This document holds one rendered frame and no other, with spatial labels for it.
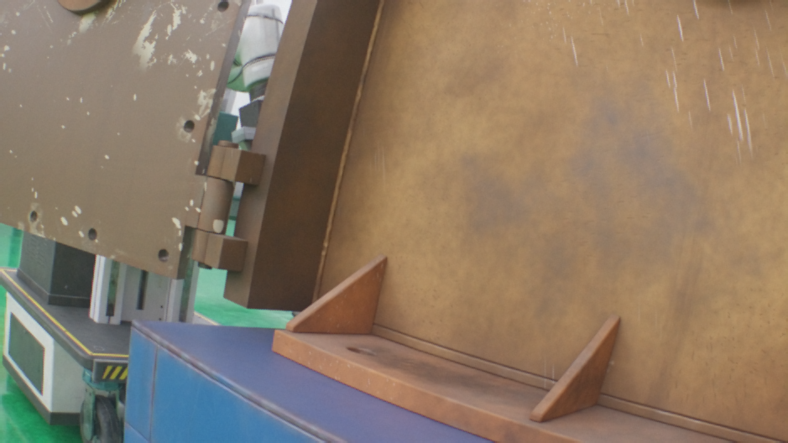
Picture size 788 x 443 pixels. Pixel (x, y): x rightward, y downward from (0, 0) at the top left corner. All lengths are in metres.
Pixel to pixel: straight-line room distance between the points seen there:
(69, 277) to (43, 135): 1.20
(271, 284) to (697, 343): 0.40
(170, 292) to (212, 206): 1.34
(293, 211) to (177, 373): 0.23
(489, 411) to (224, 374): 0.19
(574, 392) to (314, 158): 0.35
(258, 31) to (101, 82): 0.57
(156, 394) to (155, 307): 1.45
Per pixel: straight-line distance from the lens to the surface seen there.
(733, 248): 0.55
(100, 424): 1.75
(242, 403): 0.50
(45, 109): 0.84
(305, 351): 0.60
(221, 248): 0.68
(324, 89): 0.72
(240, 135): 1.22
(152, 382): 0.61
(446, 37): 0.71
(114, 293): 1.91
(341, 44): 0.73
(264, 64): 1.29
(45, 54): 0.87
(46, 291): 2.02
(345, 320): 0.67
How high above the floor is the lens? 0.78
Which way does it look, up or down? 2 degrees down
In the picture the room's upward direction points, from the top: 12 degrees clockwise
